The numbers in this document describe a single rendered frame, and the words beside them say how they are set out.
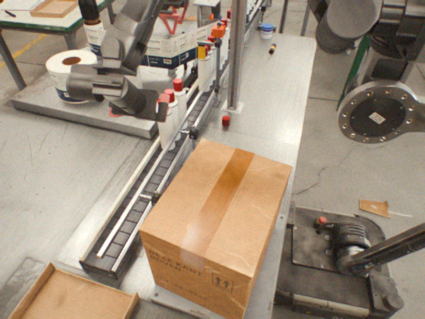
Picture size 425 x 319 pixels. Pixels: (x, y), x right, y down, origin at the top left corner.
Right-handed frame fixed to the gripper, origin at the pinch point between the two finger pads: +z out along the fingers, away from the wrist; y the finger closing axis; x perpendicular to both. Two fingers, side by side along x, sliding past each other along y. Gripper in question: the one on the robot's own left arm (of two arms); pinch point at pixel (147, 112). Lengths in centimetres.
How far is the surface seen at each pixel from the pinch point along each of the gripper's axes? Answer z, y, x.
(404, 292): 106, -117, 58
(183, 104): 32.0, -0.5, -11.4
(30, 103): 43, 69, -8
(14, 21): 108, 148, -77
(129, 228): 11.9, 4.4, 31.8
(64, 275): 6.0, 18.2, 45.9
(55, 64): 37, 57, -24
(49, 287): 4, 20, 49
